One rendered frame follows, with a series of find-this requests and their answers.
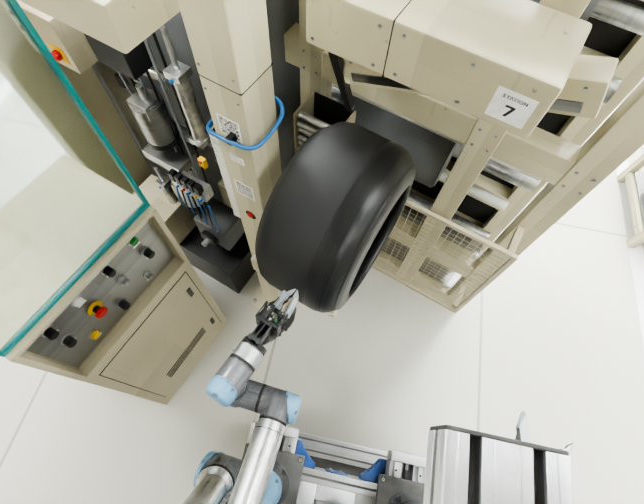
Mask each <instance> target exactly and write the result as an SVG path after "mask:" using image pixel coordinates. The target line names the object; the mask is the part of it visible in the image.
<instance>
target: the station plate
mask: <svg viewBox="0 0 644 504"><path fill-rule="evenodd" d="M538 104H539V102H538V101H535V100H533V99H531V98H528V97H526V96H524V95H521V94H519V93H516V92H514V91H512V90H509V89H507V88H504V87H502V86H500V85H499V87H498V88H497V90H496V92H495V94H494V96H493V98H492V100H491V102H490V103H489V105H488V107H487V109H486V111H485V114H487V115H489V116H492V117H494V118H496V119H499V120H501V121H503V122H505V123H508V124H510V125H512V126H514V127H517V128H519V129H522V127H523V126H524V124H525V123H526V122H527V120H528V119H529V117H530V116H531V114H532V113H533V111H534V110H535V108H536V107H537V105H538Z"/></svg>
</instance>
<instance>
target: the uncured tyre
mask: <svg viewBox="0 0 644 504"><path fill-rule="evenodd" d="M415 175H416V167H415V164H414V161H413V158H412V156H411V153H410V152H409V151H407V150H406V149H405V148H404V147H403V146H401V145H399V144H397V143H395V142H393V141H391V140H389V139H387V138H384V137H382V136H380V135H378V134H376V133H374V132H372V131H370V130H368V129H366V128H364V127H361V126H359V125H357V124H355V123H350V122H344V121H341V122H337V123H334V124H332V125H329V126H327V127H324V128H322V129H320V130H318V131H317V132H315V133H314V134H313V135H311V136H310V137H309V138H308V139H307V140H306V141H305V142H304V143H303V144H302V145H301V147H300V148H299V149H298V150H297V151H296V153H295V154H294V155H293V157H292V158H291V160H290V161H289V163H288V164H287V166H286V167H285V169H284V170H283V172H282V174H281V175H280V177H279V179H278V181H277V182H276V184H275V186H274V188H273V190H272V192H271V194H270V197H269V199H268V201H267V203H266V206H265V208H264V211H263V214H262V217H261V220H260V223H259V227H258V231H257V235H256V242H255V255H256V259H257V263H258V267H259V271H260V274H261V276H262V277H263V278H264V279H265V280H266V281H267V282H268V283H269V284H270V285H272V286H273V287H275V288H277V289H278V290H280V291H283V290H285V291H286V292H287V291H289V290H292V289H297V290H298V294H299V297H298V302H300V303H302V304H303V305H305V306H307V307H308V308H310V309H312V310H314V311H317V312H321V313H326V312H331V311H336V310H339V309H341V308H342V307H343V306H344V305H345V303H346V302H347V301H348V300H349V299H350V297H351V296H352V295H353V294H354V292H355V291H356V290H357V288H358V287H359V286H360V284H361V283H362V281H363V280H364V278H365V276H366V275H367V273H368V272H369V270H370V268H371V267H372V265H373V263H374V262H375V260H376V258H377V257H378V255H379V253H380V251H381V250H382V248H383V246H384V244H385V242H386V241H387V239H388V237H389V235H390V233H391V231H392V229H393V227H394V225H395V223H396V222H397V220H398V217H399V215H400V213H401V211H402V209H403V207H404V205H405V203H406V200H407V198H408V195H409V193H410V190H411V187H412V184H413V181H414V178H415Z"/></svg>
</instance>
